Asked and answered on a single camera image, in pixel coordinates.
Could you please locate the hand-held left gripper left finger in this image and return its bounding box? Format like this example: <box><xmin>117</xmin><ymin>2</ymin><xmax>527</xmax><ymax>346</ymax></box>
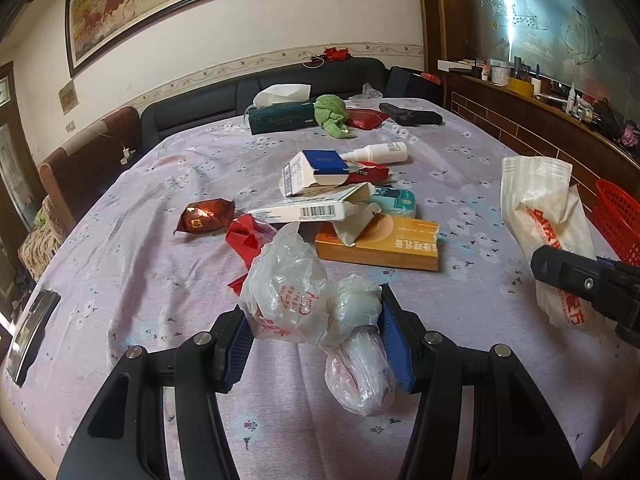
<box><xmin>55</xmin><ymin>310</ymin><xmax>256</xmax><ymax>480</ymax></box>

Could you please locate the white plastic bag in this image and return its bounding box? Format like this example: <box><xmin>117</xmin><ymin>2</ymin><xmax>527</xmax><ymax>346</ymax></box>
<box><xmin>320</xmin><ymin>274</ymin><xmax>401</xmax><ymax>417</ymax></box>

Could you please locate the red plastic basket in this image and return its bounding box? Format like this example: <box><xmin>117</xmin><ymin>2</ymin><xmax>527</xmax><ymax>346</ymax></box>
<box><xmin>590</xmin><ymin>178</ymin><xmax>640</xmax><ymax>266</ymax></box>

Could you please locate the black bag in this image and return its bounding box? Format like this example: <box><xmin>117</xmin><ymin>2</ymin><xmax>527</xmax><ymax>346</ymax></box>
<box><xmin>385</xmin><ymin>66</ymin><xmax>443</xmax><ymax>106</ymax></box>

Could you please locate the small clear plastic bag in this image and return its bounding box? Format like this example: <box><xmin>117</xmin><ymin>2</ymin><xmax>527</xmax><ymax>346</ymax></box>
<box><xmin>348</xmin><ymin>82</ymin><xmax>383</xmax><ymax>101</ymax></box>

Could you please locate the purple floral tablecloth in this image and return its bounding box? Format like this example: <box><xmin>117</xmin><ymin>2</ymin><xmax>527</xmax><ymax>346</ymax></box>
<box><xmin>0</xmin><ymin>95</ymin><xmax>640</xmax><ymax>480</ymax></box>

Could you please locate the dark phone silver edged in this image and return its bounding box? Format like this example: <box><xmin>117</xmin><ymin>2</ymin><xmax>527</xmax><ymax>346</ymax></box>
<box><xmin>5</xmin><ymin>289</ymin><xmax>62</xmax><ymax>387</ymax></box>

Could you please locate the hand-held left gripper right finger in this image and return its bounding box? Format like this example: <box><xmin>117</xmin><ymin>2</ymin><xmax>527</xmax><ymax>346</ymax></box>
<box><xmin>380</xmin><ymin>284</ymin><xmax>583</xmax><ymax>480</ymax></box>

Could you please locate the brown sofa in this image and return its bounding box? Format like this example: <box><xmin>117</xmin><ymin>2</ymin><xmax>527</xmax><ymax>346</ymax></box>
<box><xmin>39</xmin><ymin>106</ymin><xmax>143</xmax><ymax>231</ymax></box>

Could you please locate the blue and white carton box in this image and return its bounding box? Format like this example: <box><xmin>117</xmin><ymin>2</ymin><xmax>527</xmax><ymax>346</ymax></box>
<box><xmin>281</xmin><ymin>150</ymin><xmax>349</xmax><ymax>197</ymax></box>

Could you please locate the black pouch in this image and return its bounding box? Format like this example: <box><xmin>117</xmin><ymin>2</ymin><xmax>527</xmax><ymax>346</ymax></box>
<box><xmin>379</xmin><ymin>102</ymin><xmax>443</xmax><ymax>126</ymax></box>

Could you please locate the clear plastic bag red print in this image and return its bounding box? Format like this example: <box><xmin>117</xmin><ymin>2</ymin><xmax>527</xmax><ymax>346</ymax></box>
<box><xmin>238</xmin><ymin>221</ymin><xmax>331</xmax><ymax>346</ymax></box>

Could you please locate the white spray bottle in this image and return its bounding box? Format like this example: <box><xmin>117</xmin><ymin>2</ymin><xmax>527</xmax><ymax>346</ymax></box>
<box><xmin>342</xmin><ymin>141</ymin><xmax>408</xmax><ymax>165</ymax></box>

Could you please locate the white tissue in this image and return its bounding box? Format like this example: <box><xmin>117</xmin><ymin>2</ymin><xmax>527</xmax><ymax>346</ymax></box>
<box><xmin>252</xmin><ymin>83</ymin><xmax>312</xmax><ymax>109</ymax></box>

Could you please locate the black leather sofa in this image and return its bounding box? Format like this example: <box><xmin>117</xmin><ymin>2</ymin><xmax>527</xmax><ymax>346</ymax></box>
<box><xmin>140</xmin><ymin>56</ymin><xmax>391</xmax><ymax>141</ymax></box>

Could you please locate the dark green tissue box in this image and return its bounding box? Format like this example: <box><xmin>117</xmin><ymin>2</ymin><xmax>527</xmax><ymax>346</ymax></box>
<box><xmin>248</xmin><ymin>101</ymin><xmax>318</xmax><ymax>135</ymax></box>

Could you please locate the white paper bag red print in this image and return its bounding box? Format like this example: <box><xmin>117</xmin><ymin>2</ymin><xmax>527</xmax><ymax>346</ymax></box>
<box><xmin>501</xmin><ymin>155</ymin><xmax>608</xmax><ymax>336</ymax></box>

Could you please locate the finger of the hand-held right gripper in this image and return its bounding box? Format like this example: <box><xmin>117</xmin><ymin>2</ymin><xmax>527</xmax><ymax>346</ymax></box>
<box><xmin>596</xmin><ymin>256</ymin><xmax>640</xmax><ymax>286</ymax></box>
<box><xmin>531</xmin><ymin>245</ymin><xmax>640</xmax><ymax>318</ymax></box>

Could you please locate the etched glass panel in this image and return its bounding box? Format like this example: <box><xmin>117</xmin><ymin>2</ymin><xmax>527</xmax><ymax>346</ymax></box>
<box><xmin>460</xmin><ymin>0</ymin><xmax>640</xmax><ymax>126</ymax></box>

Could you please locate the white charger with cable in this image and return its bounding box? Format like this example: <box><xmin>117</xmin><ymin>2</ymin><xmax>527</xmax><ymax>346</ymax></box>
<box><xmin>97</xmin><ymin>127</ymin><xmax>137</xmax><ymax>165</ymax></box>

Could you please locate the brown-red foil snack wrapper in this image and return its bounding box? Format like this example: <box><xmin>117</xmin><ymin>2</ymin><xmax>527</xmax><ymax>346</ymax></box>
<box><xmin>174</xmin><ymin>198</ymin><xmax>236</xmax><ymax>235</ymax></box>

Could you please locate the framed horse painting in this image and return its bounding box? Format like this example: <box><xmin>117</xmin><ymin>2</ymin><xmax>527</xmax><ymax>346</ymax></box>
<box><xmin>65</xmin><ymin>0</ymin><xmax>256</xmax><ymax>78</ymax></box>

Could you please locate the torn red carton box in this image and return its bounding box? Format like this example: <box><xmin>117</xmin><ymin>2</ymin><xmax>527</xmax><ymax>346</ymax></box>
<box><xmin>342</xmin><ymin>160</ymin><xmax>393</xmax><ymax>184</ymax></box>

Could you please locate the long white barcode box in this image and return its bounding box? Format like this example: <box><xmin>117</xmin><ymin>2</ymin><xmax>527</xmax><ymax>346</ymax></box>
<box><xmin>247</xmin><ymin>182</ymin><xmax>376</xmax><ymax>222</ymax></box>

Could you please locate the wooden sideboard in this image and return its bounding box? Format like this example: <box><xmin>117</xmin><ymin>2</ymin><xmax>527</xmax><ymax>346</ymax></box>
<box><xmin>440</xmin><ymin>67</ymin><xmax>640</xmax><ymax>221</ymax></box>

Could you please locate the patterned woven stool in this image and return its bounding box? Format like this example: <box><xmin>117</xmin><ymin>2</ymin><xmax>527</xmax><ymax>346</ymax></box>
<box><xmin>19</xmin><ymin>195</ymin><xmax>76</xmax><ymax>283</ymax></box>

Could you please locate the clutter of small bottles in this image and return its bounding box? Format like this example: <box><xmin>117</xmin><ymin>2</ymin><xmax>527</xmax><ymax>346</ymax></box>
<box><xmin>437</xmin><ymin>55</ymin><xmax>640</xmax><ymax>148</ymax></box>

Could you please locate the green towel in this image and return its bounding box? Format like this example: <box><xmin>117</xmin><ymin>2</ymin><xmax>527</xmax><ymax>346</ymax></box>
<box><xmin>313</xmin><ymin>94</ymin><xmax>358</xmax><ymax>139</ymax></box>

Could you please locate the wooden glazed door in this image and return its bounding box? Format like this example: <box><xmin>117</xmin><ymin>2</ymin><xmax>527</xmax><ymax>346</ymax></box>
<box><xmin>0</xmin><ymin>60</ymin><xmax>46</xmax><ymax>241</ymax></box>

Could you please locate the orange carton box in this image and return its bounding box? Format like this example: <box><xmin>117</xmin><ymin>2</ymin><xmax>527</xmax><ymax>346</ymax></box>
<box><xmin>314</xmin><ymin>200</ymin><xmax>441</xmax><ymax>272</ymax></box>

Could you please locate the teal tissue pack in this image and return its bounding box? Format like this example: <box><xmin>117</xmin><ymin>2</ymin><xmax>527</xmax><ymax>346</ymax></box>
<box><xmin>365</xmin><ymin>185</ymin><xmax>417</xmax><ymax>219</ymax></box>

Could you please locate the red plastic wrapper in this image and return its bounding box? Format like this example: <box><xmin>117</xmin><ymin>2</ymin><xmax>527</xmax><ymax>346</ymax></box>
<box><xmin>225</xmin><ymin>213</ymin><xmax>278</xmax><ymax>293</ymax></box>

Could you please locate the red packet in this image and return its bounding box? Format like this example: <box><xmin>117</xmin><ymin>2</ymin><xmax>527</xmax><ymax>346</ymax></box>
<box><xmin>345</xmin><ymin>108</ymin><xmax>390</xmax><ymax>132</ymax></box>

